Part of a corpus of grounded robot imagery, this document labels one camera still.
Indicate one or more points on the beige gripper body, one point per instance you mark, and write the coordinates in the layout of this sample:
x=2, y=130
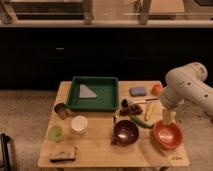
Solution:
x=168, y=116

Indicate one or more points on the blue sponge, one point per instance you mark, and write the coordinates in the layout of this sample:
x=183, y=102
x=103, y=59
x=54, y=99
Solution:
x=137, y=91

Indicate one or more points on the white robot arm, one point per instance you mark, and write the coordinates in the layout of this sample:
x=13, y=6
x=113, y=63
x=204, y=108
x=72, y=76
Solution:
x=186, y=82

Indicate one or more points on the green plastic tray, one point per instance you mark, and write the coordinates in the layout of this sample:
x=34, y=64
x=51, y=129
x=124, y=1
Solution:
x=105, y=87

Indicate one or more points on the red bowl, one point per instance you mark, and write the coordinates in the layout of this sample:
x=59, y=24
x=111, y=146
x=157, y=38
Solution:
x=169, y=137

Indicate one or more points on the yellow banana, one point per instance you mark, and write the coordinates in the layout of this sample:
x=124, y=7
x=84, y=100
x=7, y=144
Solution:
x=149, y=111

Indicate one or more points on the green cucumber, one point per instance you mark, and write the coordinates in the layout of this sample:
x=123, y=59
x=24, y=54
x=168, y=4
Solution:
x=141, y=123

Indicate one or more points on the orange tomato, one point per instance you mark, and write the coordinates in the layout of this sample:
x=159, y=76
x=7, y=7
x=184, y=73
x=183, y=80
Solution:
x=156, y=90

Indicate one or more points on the wooden table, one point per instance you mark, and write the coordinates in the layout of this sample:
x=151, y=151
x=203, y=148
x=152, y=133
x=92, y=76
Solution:
x=94, y=147

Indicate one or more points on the dark grape bunch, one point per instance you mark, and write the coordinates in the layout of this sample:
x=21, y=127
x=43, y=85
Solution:
x=131, y=110

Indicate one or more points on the dark purple bowl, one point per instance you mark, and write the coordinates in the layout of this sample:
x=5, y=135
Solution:
x=125, y=132

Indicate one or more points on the dark eggplant toy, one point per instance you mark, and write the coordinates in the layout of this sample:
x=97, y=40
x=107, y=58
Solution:
x=124, y=104

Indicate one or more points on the grey triangular cloth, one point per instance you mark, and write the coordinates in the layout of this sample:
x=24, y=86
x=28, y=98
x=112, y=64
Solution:
x=86, y=92

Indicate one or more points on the white cup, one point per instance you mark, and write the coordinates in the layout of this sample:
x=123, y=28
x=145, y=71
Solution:
x=79, y=124

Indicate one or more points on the brown bread slice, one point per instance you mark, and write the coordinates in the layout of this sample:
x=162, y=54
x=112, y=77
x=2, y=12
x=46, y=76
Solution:
x=58, y=154

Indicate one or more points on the metal cup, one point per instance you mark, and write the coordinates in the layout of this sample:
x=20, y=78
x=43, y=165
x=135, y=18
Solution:
x=62, y=110

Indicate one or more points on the green cup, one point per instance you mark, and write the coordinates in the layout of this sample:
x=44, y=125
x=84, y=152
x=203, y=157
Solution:
x=55, y=133

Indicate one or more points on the black chair part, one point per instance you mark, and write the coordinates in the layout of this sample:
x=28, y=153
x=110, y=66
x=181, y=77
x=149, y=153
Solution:
x=5, y=161

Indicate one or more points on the wooden shelf rack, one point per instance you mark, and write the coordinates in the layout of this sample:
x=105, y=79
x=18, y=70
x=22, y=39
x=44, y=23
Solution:
x=107, y=13

